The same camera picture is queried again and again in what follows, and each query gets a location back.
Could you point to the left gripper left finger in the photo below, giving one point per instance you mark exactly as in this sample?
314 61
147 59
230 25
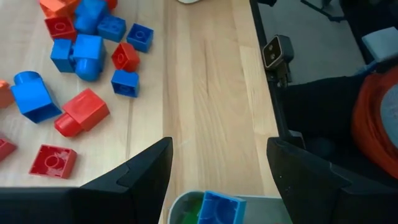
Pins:
140 186

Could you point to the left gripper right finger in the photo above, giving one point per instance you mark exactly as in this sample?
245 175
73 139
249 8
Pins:
304 186

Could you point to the large green building block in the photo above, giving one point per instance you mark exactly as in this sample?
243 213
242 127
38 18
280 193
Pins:
191 214

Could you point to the large blue building block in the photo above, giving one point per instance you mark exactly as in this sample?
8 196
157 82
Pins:
220 208

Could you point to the small red building block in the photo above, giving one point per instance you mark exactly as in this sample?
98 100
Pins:
60 28
53 161
126 57
6 149

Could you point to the medium red building block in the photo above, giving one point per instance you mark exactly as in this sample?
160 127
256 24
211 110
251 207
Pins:
84 109
112 3

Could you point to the small blue building block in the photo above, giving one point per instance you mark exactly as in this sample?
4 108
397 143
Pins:
112 28
61 55
140 37
125 83

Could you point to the medium blue building block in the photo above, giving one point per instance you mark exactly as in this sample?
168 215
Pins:
90 15
88 53
34 99

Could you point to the small orange building block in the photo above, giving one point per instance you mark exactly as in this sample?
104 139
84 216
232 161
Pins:
5 95
56 7

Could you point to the light grey plastic tray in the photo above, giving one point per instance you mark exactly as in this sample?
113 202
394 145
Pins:
264 208

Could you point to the black bulky object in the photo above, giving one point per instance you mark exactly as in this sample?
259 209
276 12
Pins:
317 105

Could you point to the orange round object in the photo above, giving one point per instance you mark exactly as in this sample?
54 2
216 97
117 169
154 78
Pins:
367 124

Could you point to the light grey box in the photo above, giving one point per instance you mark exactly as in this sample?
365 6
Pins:
381 43

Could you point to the white plastic tray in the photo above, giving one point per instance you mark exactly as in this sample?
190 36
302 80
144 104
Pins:
188 1

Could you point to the grey stereo camera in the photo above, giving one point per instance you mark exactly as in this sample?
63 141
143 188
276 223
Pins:
276 51

